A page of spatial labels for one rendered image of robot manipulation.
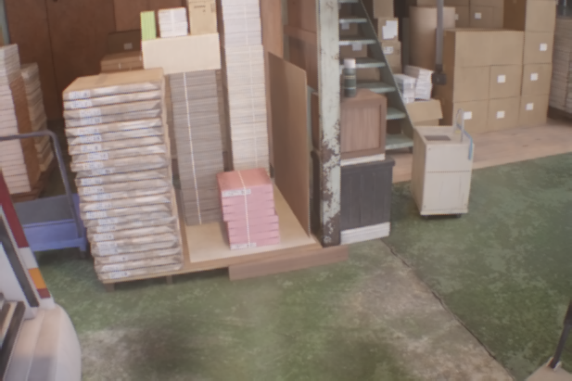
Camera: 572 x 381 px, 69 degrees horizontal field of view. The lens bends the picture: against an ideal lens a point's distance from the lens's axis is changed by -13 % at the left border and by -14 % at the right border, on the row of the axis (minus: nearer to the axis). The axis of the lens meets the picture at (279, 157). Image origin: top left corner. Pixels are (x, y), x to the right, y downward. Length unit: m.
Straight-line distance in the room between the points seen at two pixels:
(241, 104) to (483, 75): 2.74
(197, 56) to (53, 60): 4.15
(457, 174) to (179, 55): 1.84
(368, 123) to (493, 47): 2.46
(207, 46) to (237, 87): 0.30
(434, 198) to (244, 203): 1.25
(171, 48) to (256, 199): 0.95
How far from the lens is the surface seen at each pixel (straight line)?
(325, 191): 2.58
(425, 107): 4.51
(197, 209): 2.94
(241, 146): 2.83
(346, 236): 2.84
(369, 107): 2.63
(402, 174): 3.73
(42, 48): 6.65
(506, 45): 4.96
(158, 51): 2.67
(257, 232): 2.64
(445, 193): 3.11
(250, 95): 2.76
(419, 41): 5.11
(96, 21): 6.48
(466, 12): 6.36
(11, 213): 1.54
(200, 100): 2.72
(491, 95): 4.93
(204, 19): 2.69
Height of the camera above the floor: 1.48
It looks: 21 degrees down
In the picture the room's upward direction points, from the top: 3 degrees counter-clockwise
